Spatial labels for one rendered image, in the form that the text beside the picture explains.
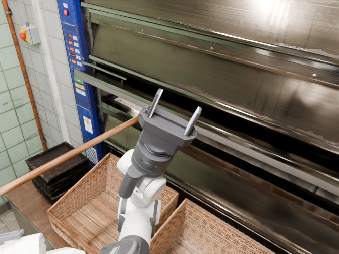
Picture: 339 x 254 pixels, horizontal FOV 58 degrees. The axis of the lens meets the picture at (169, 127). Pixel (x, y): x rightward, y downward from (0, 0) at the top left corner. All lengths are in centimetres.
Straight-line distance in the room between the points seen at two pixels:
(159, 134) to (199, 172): 91
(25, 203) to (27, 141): 76
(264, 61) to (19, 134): 210
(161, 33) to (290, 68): 55
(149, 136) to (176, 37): 70
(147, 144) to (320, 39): 59
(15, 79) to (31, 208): 98
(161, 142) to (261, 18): 58
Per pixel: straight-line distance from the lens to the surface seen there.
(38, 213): 208
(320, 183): 102
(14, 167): 285
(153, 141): 65
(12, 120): 266
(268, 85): 113
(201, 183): 153
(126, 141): 180
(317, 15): 102
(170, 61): 134
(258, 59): 110
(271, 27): 105
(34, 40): 216
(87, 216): 196
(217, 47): 117
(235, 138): 108
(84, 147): 144
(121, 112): 172
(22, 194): 225
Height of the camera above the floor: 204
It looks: 33 degrees down
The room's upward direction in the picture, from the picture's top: straight up
